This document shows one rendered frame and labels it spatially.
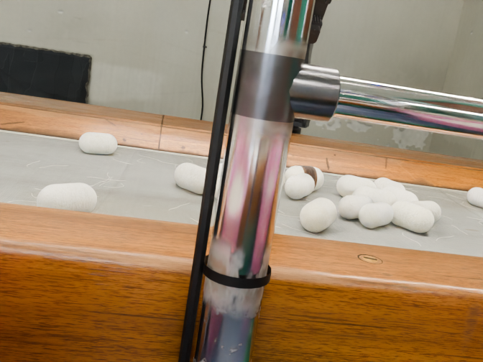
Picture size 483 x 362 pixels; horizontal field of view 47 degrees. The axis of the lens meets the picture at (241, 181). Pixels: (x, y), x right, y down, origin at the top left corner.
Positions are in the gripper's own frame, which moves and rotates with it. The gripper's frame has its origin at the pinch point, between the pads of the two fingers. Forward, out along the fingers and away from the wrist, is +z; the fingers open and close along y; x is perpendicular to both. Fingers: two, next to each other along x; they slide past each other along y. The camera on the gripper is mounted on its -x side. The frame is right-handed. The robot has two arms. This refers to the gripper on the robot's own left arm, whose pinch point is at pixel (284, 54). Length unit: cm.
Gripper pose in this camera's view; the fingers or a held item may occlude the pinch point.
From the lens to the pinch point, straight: 58.0
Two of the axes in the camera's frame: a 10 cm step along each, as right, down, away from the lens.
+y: 9.8, 1.2, 1.5
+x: -1.9, 5.8, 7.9
